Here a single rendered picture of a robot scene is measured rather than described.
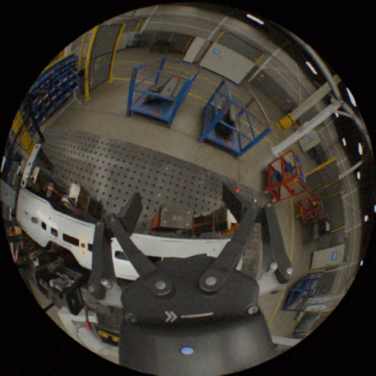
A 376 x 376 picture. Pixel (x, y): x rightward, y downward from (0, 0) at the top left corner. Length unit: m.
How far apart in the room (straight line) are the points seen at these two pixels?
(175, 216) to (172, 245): 0.11
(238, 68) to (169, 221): 7.72
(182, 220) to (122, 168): 0.58
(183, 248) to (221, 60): 7.67
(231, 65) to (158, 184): 7.40
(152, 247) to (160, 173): 0.54
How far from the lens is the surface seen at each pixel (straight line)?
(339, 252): 6.54
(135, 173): 0.87
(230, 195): 0.17
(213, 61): 7.68
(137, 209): 0.19
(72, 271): 0.65
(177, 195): 0.85
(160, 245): 0.49
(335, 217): 7.39
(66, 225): 0.58
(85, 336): 0.99
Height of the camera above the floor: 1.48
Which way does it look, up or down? 61 degrees down
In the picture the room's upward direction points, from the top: 48 degrees clockwise
